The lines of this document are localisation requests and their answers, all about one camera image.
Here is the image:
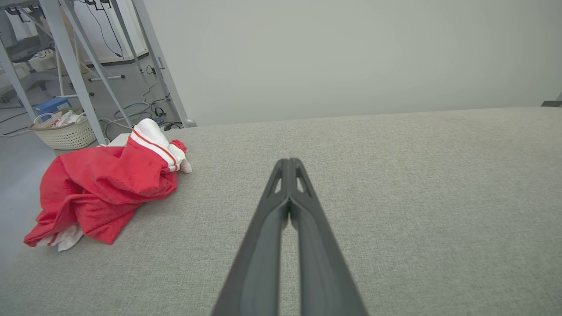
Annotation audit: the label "blue box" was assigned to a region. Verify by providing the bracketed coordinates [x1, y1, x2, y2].
[33, 97, 72, 117]

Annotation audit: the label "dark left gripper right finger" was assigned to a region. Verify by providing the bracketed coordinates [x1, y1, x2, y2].
[289, 158, 367, 316]

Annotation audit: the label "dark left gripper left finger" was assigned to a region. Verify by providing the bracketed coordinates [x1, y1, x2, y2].
[211, 158, 291, 316]

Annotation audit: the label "dark office chair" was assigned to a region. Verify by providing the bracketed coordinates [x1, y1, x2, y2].
[0, 9, 58, 90]

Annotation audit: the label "thick grey metal frame leg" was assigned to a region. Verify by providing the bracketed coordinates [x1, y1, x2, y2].
[39, 0, 108, 145]

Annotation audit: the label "grey frame leg with foot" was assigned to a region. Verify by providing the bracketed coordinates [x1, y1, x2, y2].
[131, 0, 197, 129]

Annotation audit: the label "white cloth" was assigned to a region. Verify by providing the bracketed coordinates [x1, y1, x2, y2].
[53, 111, 87, 128]

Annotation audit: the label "thin grey diagonal frame strut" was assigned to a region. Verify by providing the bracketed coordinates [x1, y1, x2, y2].
[59, 0, 133, 128]

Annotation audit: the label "white woven laundry basket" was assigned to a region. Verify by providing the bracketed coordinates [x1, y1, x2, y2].
[29, 112, 97, 151]

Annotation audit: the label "grey floor cables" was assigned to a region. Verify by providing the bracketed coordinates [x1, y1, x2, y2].
[100, 81, 183, 132]

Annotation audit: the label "red and white shirt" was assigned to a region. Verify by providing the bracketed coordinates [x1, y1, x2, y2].
[23, 118, 193, 252]

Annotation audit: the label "black hanging cable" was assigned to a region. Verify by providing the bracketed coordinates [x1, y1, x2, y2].
[86, 0, 124, 58]

